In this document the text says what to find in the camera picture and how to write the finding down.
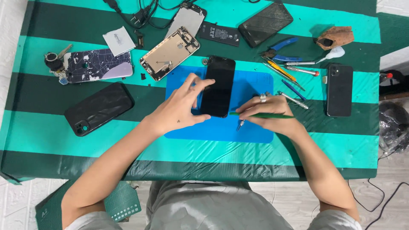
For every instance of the person's right hand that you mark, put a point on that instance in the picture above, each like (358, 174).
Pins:
(274, 111)

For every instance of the person's left hand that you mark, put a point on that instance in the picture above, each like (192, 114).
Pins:
(172, 111)

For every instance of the person's right fingers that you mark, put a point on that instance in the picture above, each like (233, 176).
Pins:
(252, 105)

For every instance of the green plastic pry tool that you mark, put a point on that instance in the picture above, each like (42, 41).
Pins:
(278, 116)

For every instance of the black smartphone with dark screen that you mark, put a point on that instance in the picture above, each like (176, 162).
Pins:
(220, 86)

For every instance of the blue silicone repair mat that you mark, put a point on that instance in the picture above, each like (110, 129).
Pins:
(249, 86)

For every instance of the small silver screwdriver bit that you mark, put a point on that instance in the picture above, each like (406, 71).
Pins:
(240, 125)

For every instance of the silver screwdriver with knurled grip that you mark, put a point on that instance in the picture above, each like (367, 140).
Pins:
(295, 101)

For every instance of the blue plastic spudger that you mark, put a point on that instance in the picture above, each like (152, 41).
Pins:
(294, 90)

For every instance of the silver tweezers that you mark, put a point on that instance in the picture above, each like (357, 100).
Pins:
(298, 85)

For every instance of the silver screwdriver with red cap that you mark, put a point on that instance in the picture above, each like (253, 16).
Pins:
(302, 71)

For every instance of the plain silver screwdriver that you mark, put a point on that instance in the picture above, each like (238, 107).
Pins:
(298, 63)

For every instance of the small white block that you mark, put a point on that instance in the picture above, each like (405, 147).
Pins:
(324, 80)

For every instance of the black phone battery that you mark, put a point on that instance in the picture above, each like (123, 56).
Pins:
(219, 34)

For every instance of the black cracked smartphone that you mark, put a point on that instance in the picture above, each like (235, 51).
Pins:
(265, 23)

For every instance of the white squeeze bottle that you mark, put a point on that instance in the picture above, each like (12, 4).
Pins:
(334, 52)

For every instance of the gold phone housing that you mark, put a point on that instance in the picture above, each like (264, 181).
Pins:
(169, 52)

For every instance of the silver phone screen plate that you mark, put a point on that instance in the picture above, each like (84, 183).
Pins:
(188, 19)

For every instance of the person's grey clothing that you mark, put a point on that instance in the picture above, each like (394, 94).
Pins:
(217, 207)

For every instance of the brown leather pouch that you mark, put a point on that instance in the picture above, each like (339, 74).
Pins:
(337, 36)

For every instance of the small black phone part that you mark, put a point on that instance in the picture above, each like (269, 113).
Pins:
(143, 76)

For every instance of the black plastic bag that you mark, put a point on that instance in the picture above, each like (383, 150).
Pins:
(394, 127)

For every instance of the black tool with red knob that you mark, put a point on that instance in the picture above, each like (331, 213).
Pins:
(394, 81)

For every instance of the white paper packet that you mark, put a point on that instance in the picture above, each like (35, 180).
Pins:
(119, 41)

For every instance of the glossy black phone case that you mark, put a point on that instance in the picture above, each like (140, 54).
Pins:
(99, 108)

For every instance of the green cutting mat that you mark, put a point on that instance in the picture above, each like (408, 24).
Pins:
(124, 201)

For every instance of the marble print phone case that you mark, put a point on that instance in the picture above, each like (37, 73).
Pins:
(96, 65)

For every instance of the bunch of keys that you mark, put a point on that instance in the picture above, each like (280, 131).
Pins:
(54, 61)

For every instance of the green striped tablecloth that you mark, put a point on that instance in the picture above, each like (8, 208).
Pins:
(48, 140)

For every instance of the matte black smartphone with camera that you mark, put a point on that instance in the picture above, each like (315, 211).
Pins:
(339, 92)

